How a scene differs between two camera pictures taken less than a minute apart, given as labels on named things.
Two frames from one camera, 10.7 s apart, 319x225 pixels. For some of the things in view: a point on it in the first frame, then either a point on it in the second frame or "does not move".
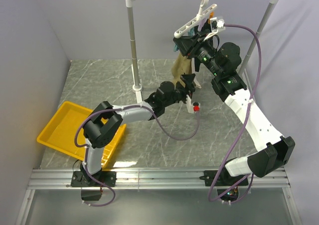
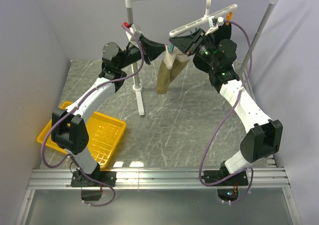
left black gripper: x=188 y=80 to x=153 y=49
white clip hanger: x=200 y=17 to x=213 y=19
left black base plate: x=80 y=179 does not move
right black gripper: x=189 y=46 does not move
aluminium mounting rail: x=49 y=179 does not move
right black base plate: x=225 y=179 does not move
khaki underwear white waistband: x=183 y=65 to x=174 y=64
